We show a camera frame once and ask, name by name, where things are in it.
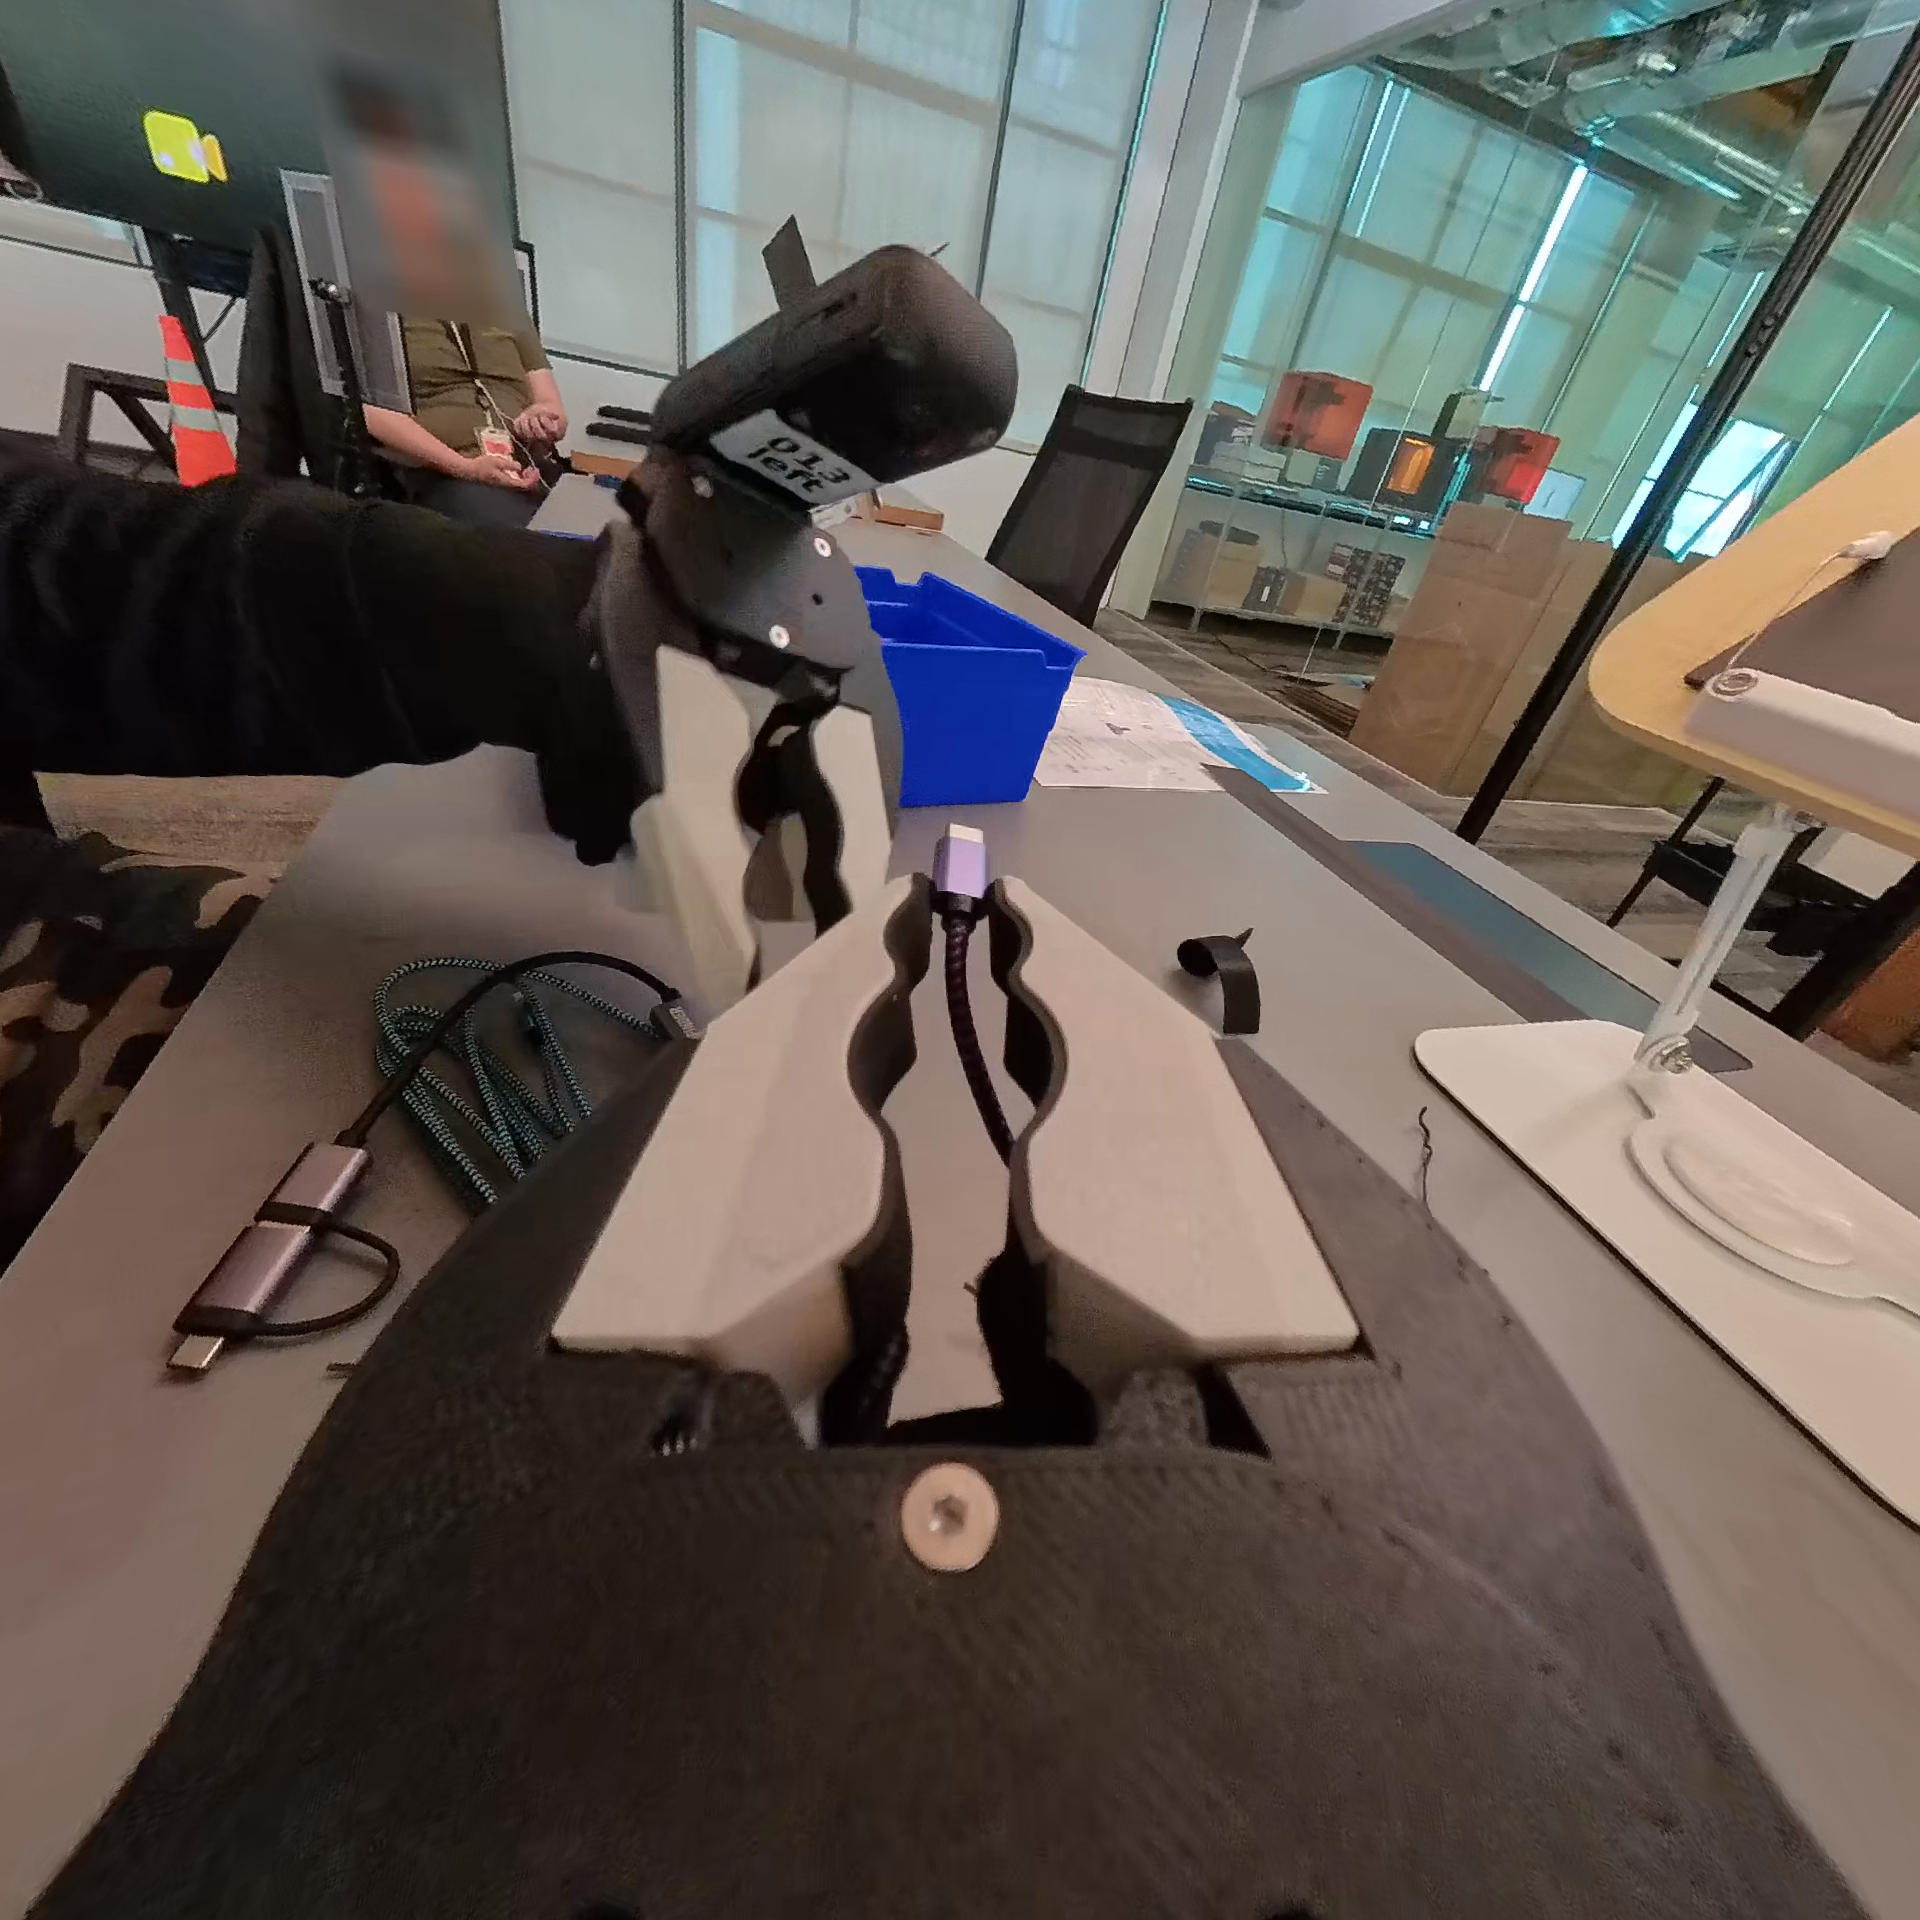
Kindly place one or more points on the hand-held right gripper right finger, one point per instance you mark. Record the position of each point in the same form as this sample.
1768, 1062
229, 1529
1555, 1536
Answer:
1170, 1200

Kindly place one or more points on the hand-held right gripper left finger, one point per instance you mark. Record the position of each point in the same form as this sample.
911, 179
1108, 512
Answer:
750, 1184

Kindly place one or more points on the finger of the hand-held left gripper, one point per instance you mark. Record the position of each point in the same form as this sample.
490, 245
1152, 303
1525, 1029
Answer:
699, 781
863, 794

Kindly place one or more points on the grey usb adapter hub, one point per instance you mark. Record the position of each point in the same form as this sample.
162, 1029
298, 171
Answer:
241, 1290

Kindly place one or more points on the person's left forearm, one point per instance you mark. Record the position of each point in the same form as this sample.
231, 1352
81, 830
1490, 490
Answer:
270, 631

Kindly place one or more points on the person's left hand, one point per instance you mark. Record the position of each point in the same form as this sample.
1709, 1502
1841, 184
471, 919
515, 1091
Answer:
592, 765

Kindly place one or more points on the blue plastic bin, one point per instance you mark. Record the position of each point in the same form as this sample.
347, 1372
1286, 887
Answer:
961, 721

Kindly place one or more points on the white and blue paper sheet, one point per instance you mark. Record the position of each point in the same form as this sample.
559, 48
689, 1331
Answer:
1110, 734

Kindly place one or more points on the black thread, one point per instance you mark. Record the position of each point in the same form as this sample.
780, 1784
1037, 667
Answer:
1422, 1154

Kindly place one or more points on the black office chair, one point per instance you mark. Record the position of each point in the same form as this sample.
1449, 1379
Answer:
1080, 494

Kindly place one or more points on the white flat board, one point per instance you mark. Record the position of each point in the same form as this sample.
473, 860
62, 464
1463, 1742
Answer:
1530, 1110

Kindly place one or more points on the storage shelf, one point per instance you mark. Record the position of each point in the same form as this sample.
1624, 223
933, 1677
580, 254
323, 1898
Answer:
1275, 579

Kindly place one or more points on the orange striped traffic cone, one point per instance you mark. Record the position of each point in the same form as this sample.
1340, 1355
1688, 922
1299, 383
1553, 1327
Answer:
195, 421

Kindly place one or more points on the person's camouflage pants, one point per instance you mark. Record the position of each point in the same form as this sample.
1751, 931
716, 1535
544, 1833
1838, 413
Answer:
90, 974

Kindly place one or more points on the cardboard box stack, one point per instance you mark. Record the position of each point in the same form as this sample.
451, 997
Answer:
1500, 644

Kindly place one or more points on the tan wooden board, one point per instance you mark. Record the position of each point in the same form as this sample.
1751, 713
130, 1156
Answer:
1651, 660

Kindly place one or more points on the white device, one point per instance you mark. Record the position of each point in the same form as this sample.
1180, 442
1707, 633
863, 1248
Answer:
1800, 734

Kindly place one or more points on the large dark display screen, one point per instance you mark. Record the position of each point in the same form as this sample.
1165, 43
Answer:
90, 90

